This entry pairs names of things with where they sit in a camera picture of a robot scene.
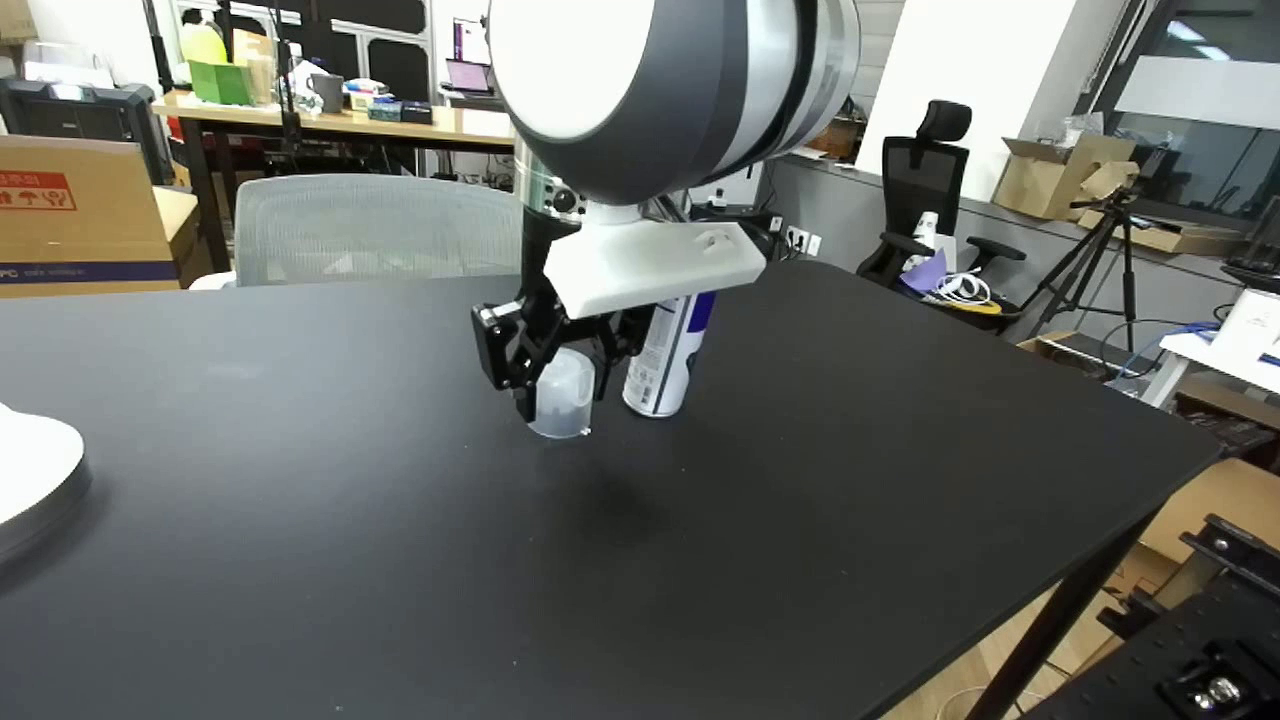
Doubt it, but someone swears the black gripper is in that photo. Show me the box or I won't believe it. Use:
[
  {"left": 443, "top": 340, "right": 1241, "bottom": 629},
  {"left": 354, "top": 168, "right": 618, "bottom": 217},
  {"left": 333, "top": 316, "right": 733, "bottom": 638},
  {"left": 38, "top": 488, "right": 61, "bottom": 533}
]
[{"left": 473, "top": 197, "right": 648, "bottom": 418}]

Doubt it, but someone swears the white blue spray can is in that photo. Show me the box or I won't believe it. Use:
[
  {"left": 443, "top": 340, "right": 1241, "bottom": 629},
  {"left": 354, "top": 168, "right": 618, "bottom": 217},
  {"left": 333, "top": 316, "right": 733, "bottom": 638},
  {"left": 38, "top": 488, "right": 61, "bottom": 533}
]
[{"left": 618, "top": 291, "right": 719, "bottom": 424}]

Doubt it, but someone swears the white spray bottle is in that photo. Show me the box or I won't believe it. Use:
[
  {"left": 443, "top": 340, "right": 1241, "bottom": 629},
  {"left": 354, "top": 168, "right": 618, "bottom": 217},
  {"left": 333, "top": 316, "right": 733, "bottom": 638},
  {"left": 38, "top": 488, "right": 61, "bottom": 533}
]
[{"left": 914, "top": 207, "right": 960, "bottom": 276}]

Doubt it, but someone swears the grey mesh chair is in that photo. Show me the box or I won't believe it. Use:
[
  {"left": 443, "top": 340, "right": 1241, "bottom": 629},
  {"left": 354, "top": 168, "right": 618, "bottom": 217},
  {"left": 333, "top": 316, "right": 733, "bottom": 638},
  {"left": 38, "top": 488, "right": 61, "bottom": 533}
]
[{"left": 194, "top": 172, "right": 529, "bottom": 291}]

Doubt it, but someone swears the long wooden desk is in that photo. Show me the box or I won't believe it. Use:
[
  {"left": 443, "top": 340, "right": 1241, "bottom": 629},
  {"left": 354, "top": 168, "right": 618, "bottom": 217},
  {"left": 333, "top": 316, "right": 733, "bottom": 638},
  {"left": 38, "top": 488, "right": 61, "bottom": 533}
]
[{"left": 156, "top": 88, "right": 520, "bottom": 272}]

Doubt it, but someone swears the shelf with black panels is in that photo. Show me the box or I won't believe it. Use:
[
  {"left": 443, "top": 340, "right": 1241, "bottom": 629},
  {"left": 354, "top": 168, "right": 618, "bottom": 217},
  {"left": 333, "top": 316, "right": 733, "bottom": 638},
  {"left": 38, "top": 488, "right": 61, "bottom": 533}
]
[{"left": 265, "top": 0, "right": 437, "bottom": 102}]

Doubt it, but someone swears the black office chair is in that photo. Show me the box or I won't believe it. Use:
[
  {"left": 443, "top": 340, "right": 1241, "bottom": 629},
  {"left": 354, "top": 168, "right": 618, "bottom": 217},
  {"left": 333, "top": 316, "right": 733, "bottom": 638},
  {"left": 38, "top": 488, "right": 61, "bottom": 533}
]
[{"left": 858, "top": 94, "right": 1034, "bottom": 291}]

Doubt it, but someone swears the green box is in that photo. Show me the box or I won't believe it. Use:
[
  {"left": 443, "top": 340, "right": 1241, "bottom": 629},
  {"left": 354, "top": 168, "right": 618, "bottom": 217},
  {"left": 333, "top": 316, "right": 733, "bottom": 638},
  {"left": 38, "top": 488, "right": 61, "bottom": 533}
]
[{"left": 185, "top": 54, "right": 257, "bottom": 113}]

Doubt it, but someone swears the large printed cardboard box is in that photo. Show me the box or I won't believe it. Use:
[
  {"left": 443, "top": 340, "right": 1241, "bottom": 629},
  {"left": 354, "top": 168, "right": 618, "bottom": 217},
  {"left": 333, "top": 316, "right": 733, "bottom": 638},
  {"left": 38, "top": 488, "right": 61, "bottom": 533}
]
[{"left": 0, "top": 132, "right": 199, "bottom": 301}]

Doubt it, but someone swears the open cardboard box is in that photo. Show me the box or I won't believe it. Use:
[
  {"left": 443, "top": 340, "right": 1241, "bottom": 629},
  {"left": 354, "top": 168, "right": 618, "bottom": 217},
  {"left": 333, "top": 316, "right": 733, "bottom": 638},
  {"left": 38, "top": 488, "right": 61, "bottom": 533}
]
[{"left": 993, "top": 132, "right": 1145, "bottom": 225}]

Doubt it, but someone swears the black equipment case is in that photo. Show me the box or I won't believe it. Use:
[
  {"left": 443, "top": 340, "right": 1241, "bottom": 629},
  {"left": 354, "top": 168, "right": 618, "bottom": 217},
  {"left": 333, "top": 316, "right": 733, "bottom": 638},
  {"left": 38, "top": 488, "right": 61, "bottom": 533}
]
[{"left": 0, "top": 75, "right": 169, "bottom": 146}]

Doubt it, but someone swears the white round flat object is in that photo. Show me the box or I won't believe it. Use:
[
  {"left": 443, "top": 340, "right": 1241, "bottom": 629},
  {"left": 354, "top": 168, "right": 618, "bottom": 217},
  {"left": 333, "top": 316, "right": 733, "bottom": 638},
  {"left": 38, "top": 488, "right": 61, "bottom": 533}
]
[{"left": 0, "top": 403, "right": 91, "bottom": 535}]

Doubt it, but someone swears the black clamp with shiny screws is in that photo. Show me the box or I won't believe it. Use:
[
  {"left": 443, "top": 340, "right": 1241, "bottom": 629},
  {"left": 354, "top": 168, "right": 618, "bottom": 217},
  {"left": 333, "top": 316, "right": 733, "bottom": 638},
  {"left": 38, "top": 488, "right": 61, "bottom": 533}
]
[{"left": 1157, "top": 635, "right": 1280, "bottom": 720}]

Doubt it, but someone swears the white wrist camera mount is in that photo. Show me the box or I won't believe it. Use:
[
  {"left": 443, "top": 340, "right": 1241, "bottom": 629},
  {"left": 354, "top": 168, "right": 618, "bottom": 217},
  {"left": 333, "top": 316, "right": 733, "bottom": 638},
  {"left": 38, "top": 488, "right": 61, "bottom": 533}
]
[{"left": 542, "top": 217, "right": 773, "bottom": 323}]

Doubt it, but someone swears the black tripod with camera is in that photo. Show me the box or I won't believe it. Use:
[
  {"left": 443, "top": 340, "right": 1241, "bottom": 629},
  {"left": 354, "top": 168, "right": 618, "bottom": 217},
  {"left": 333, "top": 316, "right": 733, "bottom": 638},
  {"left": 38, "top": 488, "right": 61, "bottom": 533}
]
[{"left": 1018, "top": 193, "right": 1151, "bottom": 353}]

